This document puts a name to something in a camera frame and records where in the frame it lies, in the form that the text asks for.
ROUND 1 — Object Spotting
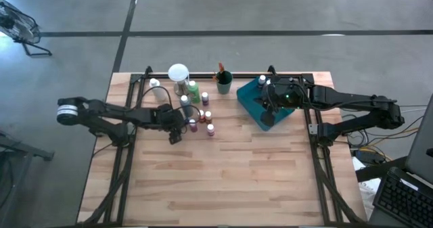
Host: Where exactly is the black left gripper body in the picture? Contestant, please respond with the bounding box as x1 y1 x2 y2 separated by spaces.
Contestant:
157 103 189 134

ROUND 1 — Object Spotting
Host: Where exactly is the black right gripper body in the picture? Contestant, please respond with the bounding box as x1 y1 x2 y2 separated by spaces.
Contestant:
265 76 314 110

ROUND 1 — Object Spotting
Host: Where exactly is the teal plastic bin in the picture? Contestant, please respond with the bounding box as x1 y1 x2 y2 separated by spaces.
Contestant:
235 77 296 132

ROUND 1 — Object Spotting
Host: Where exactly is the dark green plastic cup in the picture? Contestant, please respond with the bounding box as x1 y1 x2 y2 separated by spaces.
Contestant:
215 70 234 95

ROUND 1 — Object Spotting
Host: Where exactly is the large dark grey paint bottle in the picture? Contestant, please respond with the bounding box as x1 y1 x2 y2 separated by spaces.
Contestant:
179 94 194 118

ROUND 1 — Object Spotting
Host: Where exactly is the large green paint bottle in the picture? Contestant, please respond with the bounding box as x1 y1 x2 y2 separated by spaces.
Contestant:
187 80 202 104

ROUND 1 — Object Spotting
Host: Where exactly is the tall white plastic bottle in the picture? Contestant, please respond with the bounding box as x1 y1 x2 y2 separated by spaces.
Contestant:
149 78 167 102

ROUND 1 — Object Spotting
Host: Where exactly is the white round lamp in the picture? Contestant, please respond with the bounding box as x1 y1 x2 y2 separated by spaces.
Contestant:
168 63 190 97

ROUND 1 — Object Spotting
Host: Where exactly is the black power adapter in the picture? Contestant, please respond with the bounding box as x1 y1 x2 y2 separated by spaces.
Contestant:
353 148 386 165

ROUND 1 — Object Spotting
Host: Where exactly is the black stand bar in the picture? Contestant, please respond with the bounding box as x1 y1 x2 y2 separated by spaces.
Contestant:
355 156 409 183

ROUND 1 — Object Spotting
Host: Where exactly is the white paper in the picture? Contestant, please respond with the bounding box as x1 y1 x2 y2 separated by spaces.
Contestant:
351 156 382 207

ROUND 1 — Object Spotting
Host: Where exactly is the grey monitor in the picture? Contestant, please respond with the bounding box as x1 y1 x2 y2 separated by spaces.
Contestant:
405 93 433 185

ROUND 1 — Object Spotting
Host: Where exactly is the black keyboard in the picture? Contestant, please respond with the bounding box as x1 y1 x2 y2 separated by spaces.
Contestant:
373 171 433 228

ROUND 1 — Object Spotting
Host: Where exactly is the black floor fan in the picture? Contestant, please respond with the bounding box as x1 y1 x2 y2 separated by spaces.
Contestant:
0 0 53 57

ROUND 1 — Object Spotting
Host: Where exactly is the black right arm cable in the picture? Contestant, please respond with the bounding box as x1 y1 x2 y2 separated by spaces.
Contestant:
265 81 307 111

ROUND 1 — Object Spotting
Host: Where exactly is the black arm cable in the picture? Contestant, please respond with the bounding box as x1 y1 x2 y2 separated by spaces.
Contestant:
265 81 307 111
139 85 173 109

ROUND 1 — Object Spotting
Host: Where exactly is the black left wrist camera cable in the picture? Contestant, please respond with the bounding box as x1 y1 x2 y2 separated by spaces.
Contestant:
177 103 202 121

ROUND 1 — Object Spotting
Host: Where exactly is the black aluminium table frame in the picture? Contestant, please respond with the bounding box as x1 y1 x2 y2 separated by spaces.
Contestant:
78 64 367 227

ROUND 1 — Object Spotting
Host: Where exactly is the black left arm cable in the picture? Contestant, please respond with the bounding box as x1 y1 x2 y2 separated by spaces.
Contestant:
139 85 173 109

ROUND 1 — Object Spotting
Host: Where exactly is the black floor cable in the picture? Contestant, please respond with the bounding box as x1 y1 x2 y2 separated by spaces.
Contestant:
338 126 429 148

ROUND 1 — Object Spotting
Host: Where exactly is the yellow floor cable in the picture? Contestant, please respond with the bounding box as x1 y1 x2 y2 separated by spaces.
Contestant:
370 128 420 147

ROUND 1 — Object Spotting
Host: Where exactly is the white floor cable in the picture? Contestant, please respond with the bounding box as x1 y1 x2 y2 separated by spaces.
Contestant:
398 106 428 118

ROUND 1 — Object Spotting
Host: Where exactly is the black side table frame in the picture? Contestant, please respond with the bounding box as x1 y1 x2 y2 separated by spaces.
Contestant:
0 132 55 228

